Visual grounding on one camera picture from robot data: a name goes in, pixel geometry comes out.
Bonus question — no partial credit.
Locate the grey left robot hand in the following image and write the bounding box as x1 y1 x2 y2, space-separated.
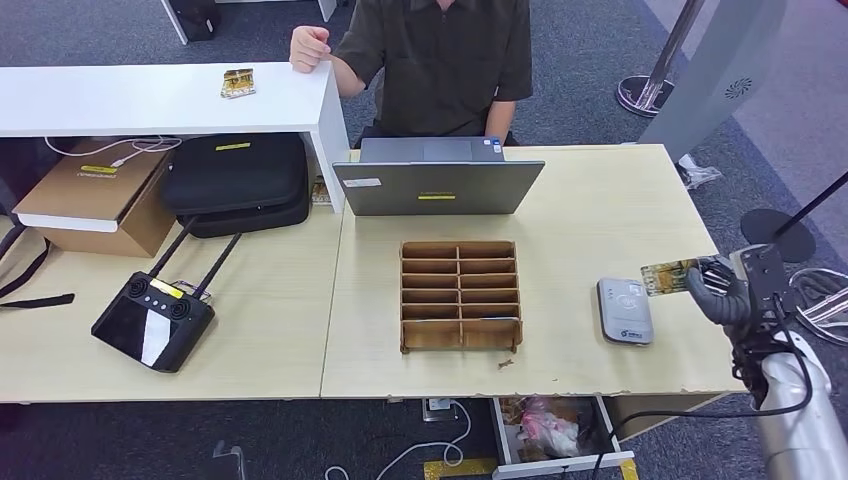
211 440 248 480

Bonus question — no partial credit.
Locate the white usb cable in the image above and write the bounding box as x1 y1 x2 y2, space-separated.
42 135 183 168

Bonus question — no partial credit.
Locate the white floor cable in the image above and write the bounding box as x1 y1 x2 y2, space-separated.
323 399 473 480

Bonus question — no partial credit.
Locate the black strap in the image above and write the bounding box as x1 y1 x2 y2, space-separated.
0 221 76 311

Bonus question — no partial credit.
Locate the wooden card organizer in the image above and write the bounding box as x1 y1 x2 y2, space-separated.
399 240 524 355

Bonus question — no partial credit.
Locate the clear plastic bag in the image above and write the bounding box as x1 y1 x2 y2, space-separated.
675 154 723 191

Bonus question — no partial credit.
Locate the floor power socket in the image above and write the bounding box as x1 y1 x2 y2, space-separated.
421 398 458 423

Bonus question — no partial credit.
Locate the person's right hand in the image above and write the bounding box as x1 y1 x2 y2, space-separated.
289 25 333 74

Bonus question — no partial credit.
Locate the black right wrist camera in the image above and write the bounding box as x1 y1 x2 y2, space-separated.
728 243 800 326

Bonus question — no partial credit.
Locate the grey card reader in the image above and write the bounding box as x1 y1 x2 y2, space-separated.
596 277 655 346

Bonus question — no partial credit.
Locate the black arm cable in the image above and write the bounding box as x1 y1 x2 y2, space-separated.
589 311 815 480

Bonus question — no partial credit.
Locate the brown cardboard box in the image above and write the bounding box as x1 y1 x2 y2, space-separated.
11 137 177 260

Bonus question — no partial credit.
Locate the grey kiosk panel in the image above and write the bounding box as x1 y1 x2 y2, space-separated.
639 0 790 164

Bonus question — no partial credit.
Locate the chrome stanchion post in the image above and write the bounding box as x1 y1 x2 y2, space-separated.
616 0 705 119

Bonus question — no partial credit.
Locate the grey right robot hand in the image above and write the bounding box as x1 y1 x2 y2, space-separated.
685 254 755 329

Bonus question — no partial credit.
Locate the patterned card stack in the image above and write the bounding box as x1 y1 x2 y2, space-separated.
220 67 258 100

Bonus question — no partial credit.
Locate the black remote controller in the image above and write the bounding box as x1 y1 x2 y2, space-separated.
90 215 243 374

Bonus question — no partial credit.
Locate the black box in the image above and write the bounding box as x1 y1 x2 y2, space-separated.
168 0 222 44

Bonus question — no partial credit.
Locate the pink plastic bag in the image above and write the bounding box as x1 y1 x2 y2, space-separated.
518 397 581 460

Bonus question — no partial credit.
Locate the white drawer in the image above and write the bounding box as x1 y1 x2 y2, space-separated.
490 396 636 480

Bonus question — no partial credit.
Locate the plastic wrapped disc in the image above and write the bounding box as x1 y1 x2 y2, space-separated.
788 267 848 347

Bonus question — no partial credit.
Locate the white desk shelf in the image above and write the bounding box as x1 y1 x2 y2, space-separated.
0 60 351 215

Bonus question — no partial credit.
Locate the black zip case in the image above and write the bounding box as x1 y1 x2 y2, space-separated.
160 132 313 240

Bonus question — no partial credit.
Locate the patterned ID card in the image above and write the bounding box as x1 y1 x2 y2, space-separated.
640 258 700 298

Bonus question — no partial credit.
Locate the grey laptop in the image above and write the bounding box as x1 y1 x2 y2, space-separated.
332 137 547 217

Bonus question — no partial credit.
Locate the person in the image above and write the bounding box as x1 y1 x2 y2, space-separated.
289 0 535 148

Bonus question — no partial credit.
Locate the black stand with round base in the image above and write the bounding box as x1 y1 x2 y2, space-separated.
739 170 848 264

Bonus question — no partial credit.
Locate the yellow floor tape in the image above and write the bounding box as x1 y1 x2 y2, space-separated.
423 457 641 480

